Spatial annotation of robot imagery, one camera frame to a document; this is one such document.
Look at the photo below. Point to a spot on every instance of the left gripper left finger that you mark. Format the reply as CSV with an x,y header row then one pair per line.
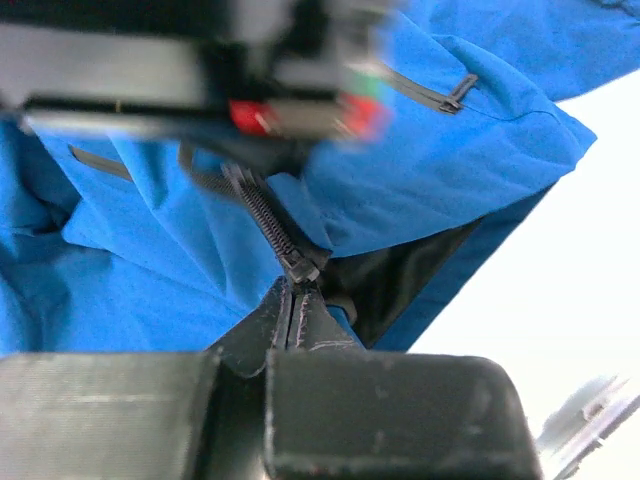
x,y
170,415

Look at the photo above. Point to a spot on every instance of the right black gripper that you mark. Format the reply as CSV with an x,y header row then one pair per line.
x,y
253,79

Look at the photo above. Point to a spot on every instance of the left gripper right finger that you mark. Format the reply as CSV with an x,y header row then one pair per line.
x,y
334,410

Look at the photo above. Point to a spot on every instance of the blue and black jacket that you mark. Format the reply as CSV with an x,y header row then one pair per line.
x,y
106,245

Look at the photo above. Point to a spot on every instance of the aluminium front rail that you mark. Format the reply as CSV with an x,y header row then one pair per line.
x,y
584,421

